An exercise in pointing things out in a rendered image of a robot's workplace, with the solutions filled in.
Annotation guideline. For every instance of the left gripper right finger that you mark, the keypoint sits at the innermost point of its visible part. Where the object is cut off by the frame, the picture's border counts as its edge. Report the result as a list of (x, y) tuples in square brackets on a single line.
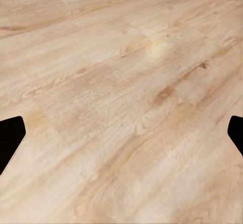
[(235, 131)]

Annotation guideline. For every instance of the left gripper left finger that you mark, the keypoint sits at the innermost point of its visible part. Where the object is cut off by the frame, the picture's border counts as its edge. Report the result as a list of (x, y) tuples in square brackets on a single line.
[(12, 132)]

